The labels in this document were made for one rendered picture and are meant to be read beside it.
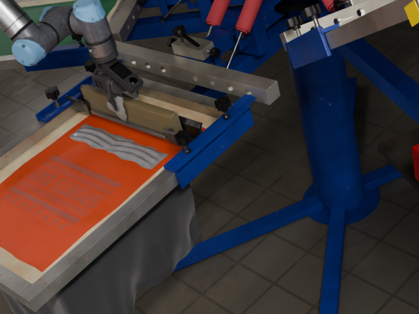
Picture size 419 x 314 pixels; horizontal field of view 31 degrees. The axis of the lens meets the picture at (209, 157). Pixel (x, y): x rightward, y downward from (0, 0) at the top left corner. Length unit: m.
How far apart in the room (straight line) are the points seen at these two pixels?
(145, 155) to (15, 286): 0.52
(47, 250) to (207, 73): 0.69
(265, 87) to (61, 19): 0.57
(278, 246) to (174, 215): 1.06
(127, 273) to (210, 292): 0.98
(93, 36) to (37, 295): 0.69
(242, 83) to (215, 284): 1.12
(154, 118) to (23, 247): 0.48
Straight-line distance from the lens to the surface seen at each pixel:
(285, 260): 3.01
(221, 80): 2.14
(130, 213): 1.85
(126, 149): 2.12
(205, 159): 1.97
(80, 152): 2.19
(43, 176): 2.16
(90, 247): 1.80
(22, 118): 4.48
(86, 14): 2.00
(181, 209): 2.09
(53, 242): 1.92
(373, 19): 1.43
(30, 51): 1.97
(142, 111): 2.08
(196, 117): 2.16
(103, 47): 2.04
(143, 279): 2.11
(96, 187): 2.03
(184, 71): 2.24
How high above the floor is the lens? 2.13
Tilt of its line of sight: 36 degrees down
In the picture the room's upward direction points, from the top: 17 degrees counter-clockwise
